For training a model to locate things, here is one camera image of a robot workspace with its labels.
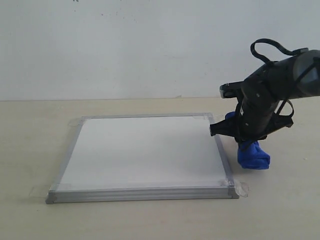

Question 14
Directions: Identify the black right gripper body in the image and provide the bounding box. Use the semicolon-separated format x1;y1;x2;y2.
235;67;294;142

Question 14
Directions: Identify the blue cloth eraser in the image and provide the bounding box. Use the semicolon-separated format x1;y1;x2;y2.
223;111;272;171

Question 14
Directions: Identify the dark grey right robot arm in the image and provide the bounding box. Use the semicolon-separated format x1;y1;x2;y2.
210;50;320;143

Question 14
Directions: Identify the clear tape front right corner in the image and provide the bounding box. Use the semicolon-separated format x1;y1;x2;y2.
234;181;250;198

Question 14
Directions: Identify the clear tape corner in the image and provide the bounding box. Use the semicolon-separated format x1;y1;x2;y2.
234;181;250;198
28;185;51;199
67;118;85;127

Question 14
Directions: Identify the clear tape back left corner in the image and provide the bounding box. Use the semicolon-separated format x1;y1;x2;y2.
67;118;85;127

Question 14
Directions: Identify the clear tape front left corner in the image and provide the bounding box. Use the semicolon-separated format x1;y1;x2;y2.
28;185;51;199

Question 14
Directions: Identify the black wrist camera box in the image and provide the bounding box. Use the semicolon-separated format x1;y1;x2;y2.
219;81;243;99

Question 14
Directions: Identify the black braided cable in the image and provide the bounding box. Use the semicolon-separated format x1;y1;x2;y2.
236;38;320;151

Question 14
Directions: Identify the white board with aluminium frame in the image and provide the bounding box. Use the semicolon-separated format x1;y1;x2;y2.
45;112;239;204

